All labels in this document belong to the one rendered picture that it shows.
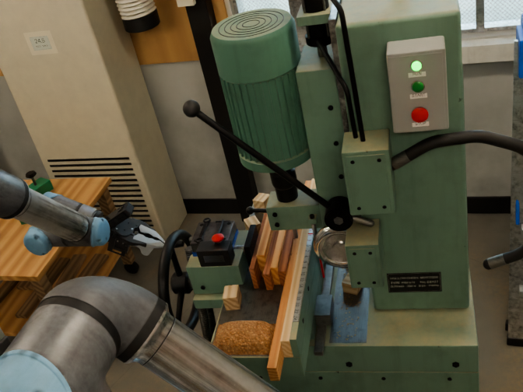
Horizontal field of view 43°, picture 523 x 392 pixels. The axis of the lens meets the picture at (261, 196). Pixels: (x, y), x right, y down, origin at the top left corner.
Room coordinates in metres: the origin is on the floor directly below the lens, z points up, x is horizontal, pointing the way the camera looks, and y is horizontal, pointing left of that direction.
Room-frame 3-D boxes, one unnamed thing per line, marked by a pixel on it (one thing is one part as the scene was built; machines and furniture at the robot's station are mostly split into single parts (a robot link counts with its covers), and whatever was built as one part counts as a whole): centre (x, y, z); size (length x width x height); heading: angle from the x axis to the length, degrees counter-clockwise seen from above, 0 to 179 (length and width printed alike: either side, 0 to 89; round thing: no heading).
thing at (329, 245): (1.15, -0.15, 1.02); 0.12 x 0.03 x 0.12; 73
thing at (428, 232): (1.23, -0.34, 1.16); 0.22 x 0.22 x 0.72; 73
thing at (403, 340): (1.28, -0.18, 0.76); 0.57 x 0.45 x 0.09; 73
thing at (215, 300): (1.30, 0.05, 0.87); 0.61 x 0.30 x 0.06; 163
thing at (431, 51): (1.08, -0.32, 1.40); 0.10 x 0.06 x 0.16; 73
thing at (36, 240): (1.50, 0.57, 1.01); 0.11 x 0.11 x 0.08; 70
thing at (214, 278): (1.33, 0.14, 0.91); 0.15 x 0.14 x 0.09; 163
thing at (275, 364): (1.25, -0.04, 0.92); 0.67 x 0.02 x 0.04; 163
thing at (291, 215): (1.30, -0.08, 1.03); 0.14 x 0.07 x 0.09; 73
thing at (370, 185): (1.10, -0.22, 1.22); 0.09 x 0.08 x 0.15; 73
